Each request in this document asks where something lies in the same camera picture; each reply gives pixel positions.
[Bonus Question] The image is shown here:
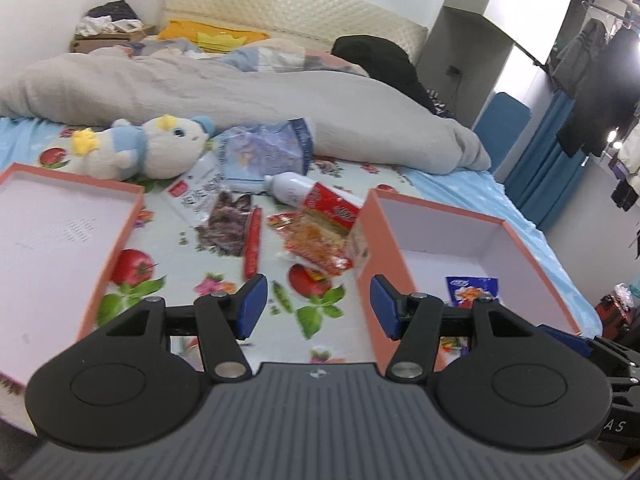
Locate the red snack packet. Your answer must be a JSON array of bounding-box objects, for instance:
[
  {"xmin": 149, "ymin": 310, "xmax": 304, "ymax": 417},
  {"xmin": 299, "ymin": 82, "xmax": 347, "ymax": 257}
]
[{"xmin": 301, "ymin": 182, "xmax": 371, "ymax": 266}]

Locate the floral printed bedsheet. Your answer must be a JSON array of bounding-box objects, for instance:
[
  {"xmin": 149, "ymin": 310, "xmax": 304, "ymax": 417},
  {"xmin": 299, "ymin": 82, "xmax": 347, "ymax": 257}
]
[{"xmin": 0, "ymin": 125, "xmax": 416, "ymax": 366}]

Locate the red sausage stick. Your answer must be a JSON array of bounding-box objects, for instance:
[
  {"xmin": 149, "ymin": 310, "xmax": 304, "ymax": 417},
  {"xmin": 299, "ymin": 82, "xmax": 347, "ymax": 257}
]
[{"xmin": 242, "ymin": 205, "xmax": 264, "ymax": 281}]

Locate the orange cardboard box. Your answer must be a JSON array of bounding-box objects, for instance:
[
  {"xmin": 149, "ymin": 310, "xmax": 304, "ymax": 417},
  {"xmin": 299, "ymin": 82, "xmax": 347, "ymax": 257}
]
[{"xmin": 356, "ymin": 187, "xmax": 584, "ymax": 376}]

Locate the blue snack packet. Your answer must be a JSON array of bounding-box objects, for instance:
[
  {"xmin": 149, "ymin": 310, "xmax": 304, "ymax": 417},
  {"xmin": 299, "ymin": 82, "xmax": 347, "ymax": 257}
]
[{"xmin": 446, "ymin": 275, "xmax": 499, "ymax": 309}]

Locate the blue star bedsheet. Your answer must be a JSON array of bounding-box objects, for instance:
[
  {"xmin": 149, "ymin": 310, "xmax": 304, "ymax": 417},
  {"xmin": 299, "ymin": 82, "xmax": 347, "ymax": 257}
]
[{"xmin": 390, "ymin": 167, "xmax": 601, "ymax": 333}]

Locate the white and blue plush toy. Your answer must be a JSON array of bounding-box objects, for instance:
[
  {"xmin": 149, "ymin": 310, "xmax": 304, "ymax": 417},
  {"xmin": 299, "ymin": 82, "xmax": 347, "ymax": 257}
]
[{"xmin": 64, "ymin": 114, "xmax": 217, "ymax": 181}]

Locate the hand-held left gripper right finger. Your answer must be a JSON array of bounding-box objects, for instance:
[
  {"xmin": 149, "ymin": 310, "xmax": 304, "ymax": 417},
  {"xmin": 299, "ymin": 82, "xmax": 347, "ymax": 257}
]
[{"xmin": 369, "ymin": 274, "xmax": 536, "ymax": 383}]

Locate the grey hanging coat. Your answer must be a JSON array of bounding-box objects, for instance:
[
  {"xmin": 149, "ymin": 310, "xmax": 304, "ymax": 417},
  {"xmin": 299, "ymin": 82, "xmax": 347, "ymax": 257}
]
[{"xmin": 552, "ymin": 17, "xmax": 608, "ymax": 96}]

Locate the black hanging coat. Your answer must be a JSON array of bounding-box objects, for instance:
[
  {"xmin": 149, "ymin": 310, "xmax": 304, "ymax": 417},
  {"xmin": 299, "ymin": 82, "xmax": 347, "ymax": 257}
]
[{"xmin": 557, "ymin": 25, "xmax": 640, "ymax": 158}]

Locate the yellow pillow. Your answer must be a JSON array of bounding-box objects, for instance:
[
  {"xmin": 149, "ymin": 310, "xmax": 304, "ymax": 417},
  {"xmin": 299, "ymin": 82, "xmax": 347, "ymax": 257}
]
[{"xmin": 157, "ymin": 20, "xmax": 271, "ymax": 53}]

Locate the clear packet of dark snacks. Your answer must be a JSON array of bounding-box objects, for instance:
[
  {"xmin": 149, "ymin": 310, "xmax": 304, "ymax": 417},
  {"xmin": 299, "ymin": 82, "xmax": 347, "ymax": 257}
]
[{"xmin": 167, "ymin": 152, "xmax": 253, "ymax": 257}]

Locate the black clothing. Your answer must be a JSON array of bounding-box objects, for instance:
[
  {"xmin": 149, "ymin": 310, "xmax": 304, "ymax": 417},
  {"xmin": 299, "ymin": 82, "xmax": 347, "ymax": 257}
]
[{"xmin": 331, "ymin": 35, "xmax": 453, "ymax": 118}]

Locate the white spray bottle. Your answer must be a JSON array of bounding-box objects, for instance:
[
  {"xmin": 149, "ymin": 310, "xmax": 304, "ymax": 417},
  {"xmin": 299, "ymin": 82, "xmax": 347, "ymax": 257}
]
[{"xmin": 263, "ymin": 171, "xmax": 321, "ymax": 207}]

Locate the blue upright board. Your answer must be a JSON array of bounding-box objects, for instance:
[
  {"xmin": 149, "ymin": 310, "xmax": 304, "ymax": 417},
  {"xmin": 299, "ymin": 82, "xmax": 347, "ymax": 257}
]
[{"xmin": 472, "ymin": 92, "xmax": 532, "ymax": 173}]

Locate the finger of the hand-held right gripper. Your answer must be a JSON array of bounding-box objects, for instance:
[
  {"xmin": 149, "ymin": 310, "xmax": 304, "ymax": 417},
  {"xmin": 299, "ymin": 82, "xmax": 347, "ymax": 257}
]
[{"xmin": 542, "ymin": 324, "xmax": 640, "ymax": 386}]

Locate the pile of clothes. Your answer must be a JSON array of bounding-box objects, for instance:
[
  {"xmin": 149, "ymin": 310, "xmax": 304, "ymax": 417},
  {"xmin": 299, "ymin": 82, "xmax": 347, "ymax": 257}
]
[{"xmin": 82, "ymin": 0, "xmax": 143, "ymax": 36}]

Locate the cream quilted headboard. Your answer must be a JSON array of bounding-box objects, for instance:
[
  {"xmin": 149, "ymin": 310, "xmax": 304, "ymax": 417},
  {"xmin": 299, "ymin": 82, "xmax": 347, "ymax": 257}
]
[{"xmin": 157, "ymin": 0, "xmax": 428, "ymax": 61}]

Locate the grey duvet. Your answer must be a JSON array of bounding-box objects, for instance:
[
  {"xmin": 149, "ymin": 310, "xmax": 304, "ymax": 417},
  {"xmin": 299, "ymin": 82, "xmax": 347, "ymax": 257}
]
[{"xmin": 0, "ymin": 52, "xmax": 493, "ymax": 176}]

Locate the patchwork quilt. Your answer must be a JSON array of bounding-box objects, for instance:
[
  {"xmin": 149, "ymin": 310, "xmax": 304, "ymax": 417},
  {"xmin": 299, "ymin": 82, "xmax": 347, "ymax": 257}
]
[{"xmin": 120, "ymin": 37, "xmax": 371, "ymax": 78}]

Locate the blue tissue pack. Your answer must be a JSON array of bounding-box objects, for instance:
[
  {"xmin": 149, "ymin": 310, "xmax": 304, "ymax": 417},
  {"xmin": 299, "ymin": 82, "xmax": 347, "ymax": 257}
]
[{"xmin": 212, "ymin": 117, "xmax": 316, "ymax": 193}]

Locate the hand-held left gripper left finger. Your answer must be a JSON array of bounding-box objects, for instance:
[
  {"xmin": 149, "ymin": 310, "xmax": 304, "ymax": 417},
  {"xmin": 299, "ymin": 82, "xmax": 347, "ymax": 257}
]
[{"xmin": 106, "ymin": 274, "xmax": 269, "ymax": 383}]

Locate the red suitcase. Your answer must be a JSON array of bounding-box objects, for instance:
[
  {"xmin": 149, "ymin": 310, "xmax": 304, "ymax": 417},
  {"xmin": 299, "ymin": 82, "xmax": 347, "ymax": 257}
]
[{"xmin": 595, "ymin": 294, "xmax": 640, "ymax": 342}]

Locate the blue curtain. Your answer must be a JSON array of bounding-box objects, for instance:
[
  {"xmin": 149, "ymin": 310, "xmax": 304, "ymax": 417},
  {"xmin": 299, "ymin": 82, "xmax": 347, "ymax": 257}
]
[{"xmin": 504, "ymin": 92, "xmax": 588, "ymax": 233}]

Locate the orange snack packet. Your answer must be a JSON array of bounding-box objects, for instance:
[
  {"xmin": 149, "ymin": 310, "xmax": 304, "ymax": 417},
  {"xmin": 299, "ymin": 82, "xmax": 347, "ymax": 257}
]
[{"xmin": 267, "ymin": 209, "xmax": 357, "ymax": 278}]

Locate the orange box lid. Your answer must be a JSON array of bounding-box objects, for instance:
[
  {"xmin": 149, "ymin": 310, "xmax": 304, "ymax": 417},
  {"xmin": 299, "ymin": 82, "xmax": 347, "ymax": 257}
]
[{"xmin": 0, "ymin": 162, "xmax": 147, "ymax": 388}]

